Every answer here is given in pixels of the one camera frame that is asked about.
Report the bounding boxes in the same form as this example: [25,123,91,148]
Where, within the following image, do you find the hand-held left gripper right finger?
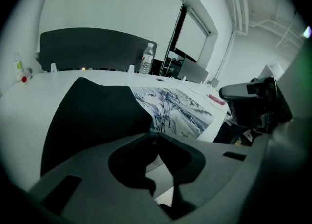
[158,132,270,222]

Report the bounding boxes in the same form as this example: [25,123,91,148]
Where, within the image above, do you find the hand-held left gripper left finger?
[28,132,171,220]

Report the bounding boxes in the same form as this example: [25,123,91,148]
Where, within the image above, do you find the black printed desk mat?
[40,77,215,177]

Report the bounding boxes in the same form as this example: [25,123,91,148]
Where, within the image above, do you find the grey desk divider panel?
[177,56,210,84]

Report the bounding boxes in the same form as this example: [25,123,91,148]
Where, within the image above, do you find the dark desk divider panel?
[39,27,158,73]

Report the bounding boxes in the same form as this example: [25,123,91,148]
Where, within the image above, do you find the red flat packet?
[206,93,226,107]

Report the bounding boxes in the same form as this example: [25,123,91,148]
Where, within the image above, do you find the white box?
[257,63,285,80]

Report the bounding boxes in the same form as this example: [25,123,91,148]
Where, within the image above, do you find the red cap small bottle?
[21,66,34,84]

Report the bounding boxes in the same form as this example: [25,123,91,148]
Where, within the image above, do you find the clear plastic water bottle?
[139,42,155,78]

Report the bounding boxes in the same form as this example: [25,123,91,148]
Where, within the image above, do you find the green label drink bottle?
[13,52,24,82]

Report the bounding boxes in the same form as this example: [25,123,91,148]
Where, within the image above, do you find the white roller blind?
[38,0,184,59]
[175,10,210,62]

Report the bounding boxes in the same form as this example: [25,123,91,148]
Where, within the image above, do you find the white ceiling pipes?
[223,0,305,50]

